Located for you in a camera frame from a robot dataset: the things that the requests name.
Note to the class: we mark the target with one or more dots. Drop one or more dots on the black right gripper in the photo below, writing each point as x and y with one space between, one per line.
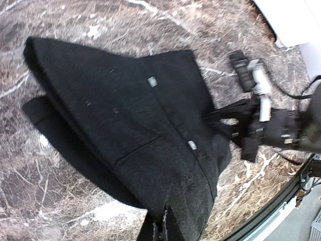
287 129

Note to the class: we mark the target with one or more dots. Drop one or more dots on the white plastic bin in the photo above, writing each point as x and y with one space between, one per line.
296 23

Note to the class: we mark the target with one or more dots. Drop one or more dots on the white slotted cable duct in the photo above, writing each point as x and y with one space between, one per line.
291 222

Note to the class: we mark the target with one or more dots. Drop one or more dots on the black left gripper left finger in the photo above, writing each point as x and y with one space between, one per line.
150 230

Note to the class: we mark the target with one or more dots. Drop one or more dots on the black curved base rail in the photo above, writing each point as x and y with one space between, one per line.
298 187

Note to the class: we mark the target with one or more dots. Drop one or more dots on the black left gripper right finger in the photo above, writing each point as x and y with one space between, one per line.
171 230

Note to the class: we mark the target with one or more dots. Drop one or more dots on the black long sleeve shirt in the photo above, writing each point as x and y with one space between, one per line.
132 126

